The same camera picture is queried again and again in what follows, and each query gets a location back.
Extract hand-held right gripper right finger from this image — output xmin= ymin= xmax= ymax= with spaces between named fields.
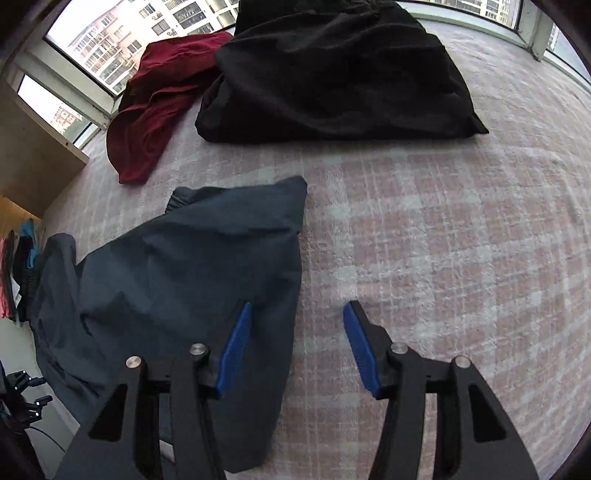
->
xmin=342 ymin=300 xmax=541 ymax=480

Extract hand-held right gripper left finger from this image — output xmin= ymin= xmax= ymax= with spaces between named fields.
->
xmin=53 ymin=301 xmax=254 ymax=480

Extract stack of folded clothes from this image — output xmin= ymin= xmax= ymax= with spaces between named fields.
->
xmin=0 ymin=219 xmax=40 ymax=324

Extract pink plaid blanket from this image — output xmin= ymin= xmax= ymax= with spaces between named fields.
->
xmin=28 ymin=14 xmax=591 ymax=480

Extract black garment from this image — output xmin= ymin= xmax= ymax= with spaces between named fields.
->
xmin=195 ymin=0 xmax=490 ymax=144

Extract white window frame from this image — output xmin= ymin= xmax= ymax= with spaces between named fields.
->
xmin=7 ymin=0 xmax=583 ymax=151

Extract black cable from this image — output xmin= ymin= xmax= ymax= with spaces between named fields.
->
xmin=25 ymin=427 xmax=75 ymax=457

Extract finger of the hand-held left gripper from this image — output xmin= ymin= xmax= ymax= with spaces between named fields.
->
xmin=0 ymin=369 xmax=47 ymax=394
xmin=14 ymin=394 xmax=54 ymax=420

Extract large brown wooden board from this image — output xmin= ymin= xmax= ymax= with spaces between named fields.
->
xmin=0 ymin=76 xmax=90 ymax=217

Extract dark grey pants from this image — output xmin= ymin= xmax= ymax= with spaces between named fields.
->
xmin=30 ymin=175 xmax=308 ymax=478

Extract dark red garment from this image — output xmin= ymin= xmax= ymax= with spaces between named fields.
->
xmin=106 ymin=31 xmax=234 ymax=185

